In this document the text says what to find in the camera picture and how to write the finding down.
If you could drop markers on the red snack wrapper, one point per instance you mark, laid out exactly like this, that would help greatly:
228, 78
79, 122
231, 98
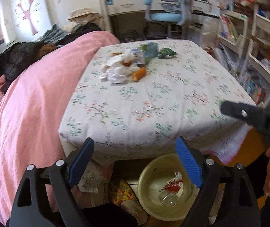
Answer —
174, 185

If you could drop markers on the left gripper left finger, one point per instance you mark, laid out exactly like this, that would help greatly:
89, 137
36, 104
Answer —
44, 195

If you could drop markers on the pink duvet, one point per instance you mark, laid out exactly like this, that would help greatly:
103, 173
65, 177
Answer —
32, 108

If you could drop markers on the blue desk chair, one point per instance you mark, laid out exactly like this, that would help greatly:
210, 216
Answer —
176, 12

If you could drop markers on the clear plastic bottle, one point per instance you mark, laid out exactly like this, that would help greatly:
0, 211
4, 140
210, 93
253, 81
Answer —
168, 199

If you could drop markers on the yellow plastic basin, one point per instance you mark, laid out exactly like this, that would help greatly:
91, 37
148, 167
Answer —
154, 177

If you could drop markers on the white desk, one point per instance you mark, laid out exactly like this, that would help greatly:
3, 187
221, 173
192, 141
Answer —
200, 8

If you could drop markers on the black jacket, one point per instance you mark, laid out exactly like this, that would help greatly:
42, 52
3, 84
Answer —
15, 60

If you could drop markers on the white tissue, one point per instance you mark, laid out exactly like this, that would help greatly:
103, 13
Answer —
118, 68

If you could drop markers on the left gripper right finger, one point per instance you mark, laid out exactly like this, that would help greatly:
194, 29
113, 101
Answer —
239, 206

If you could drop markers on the floral bed sheet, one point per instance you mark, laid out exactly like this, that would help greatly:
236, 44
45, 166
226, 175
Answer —
178, 97

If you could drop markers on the green crumpled wrapper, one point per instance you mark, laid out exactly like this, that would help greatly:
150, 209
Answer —
166, 53

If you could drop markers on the clothes pile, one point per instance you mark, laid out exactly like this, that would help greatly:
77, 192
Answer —
80, 22

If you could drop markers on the orange peel piece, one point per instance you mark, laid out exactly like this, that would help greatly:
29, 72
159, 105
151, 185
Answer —
136, 76

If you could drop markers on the blue green milk carton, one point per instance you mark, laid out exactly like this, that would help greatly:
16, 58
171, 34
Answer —
143, 54

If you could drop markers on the white bookshelf rack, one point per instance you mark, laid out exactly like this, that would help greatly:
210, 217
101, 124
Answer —
244, 49

